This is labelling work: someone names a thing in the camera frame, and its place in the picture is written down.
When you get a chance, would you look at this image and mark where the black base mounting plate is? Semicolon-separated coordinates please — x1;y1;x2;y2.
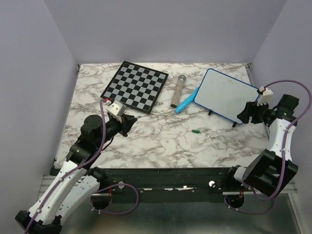
50;167;255;204

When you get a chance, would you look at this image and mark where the blue framed whiteboard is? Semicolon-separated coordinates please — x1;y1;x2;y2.
194;68;258;125

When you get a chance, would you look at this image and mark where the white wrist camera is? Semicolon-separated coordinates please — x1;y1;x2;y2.
105;100;126;123
256;86;273;106

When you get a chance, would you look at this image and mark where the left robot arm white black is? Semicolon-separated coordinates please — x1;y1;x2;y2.
15;114;137;234

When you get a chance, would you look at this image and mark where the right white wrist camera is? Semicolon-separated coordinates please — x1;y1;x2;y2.
256;86;273;106

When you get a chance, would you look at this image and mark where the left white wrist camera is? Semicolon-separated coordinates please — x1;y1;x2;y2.
105;100;126;123

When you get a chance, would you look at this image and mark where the glitter tube silver cap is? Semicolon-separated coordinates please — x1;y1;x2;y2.
170;75;186;108

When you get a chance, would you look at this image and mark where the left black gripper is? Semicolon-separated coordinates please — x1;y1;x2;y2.
96;113;137;148

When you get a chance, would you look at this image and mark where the blue toy microphone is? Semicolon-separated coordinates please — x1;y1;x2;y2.
175;87;199;114

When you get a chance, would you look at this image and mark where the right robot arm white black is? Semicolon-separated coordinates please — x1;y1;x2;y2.
224;95;299;198

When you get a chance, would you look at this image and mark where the black grey chessboard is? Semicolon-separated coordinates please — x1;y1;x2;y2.
100;61;169;114

